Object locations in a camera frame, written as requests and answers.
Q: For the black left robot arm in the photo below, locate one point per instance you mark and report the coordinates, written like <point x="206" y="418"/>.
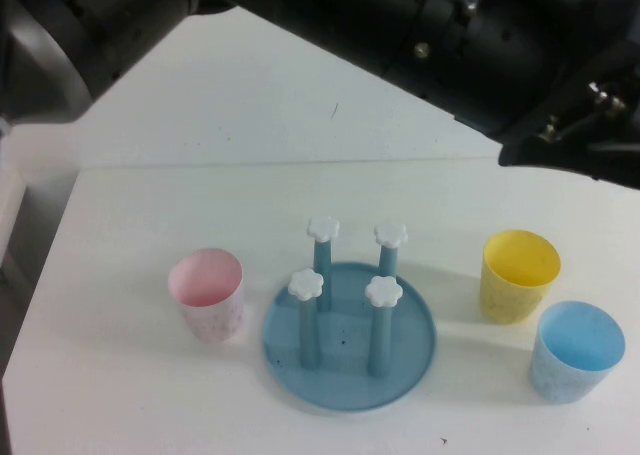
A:
<point x="450" y="35"/>

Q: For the blue speckled plastic cup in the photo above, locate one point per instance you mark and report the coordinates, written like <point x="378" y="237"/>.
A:
<point x="560" y="380"/>

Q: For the blue cup stand white caps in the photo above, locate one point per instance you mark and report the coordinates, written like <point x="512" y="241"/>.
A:
<point x="345" y="375"/>

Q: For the pink speckled plastic cup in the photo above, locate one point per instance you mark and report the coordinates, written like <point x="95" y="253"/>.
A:
<point x="212" y="320"/>

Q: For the yellow plastic cup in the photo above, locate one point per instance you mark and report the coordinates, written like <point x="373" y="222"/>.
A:
<point x="510" y="305"/>

